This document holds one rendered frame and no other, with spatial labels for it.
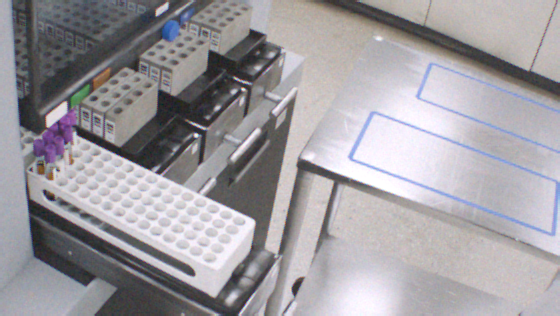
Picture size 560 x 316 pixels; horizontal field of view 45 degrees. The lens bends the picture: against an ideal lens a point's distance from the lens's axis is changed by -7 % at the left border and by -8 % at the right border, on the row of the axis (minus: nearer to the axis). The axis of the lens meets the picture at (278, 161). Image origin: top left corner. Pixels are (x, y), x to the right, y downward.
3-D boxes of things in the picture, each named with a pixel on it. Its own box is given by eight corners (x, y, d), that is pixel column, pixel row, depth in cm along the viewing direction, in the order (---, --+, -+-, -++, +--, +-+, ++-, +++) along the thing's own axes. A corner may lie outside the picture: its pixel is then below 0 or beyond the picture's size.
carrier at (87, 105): (124, 97, 112) (125, 66, 109) (134, 102, 112) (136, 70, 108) (80, 135, 104) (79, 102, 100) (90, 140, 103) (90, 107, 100)
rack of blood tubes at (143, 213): (27, 204, 94) (24, 170, 90) (70, 165, 101) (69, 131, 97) (213, 304, 87) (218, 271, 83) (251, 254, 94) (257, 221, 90)
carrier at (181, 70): (196, 65, 122) (200, 35, 119) (207, 69, 122) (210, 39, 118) (158, 97, 114) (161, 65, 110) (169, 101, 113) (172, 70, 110)
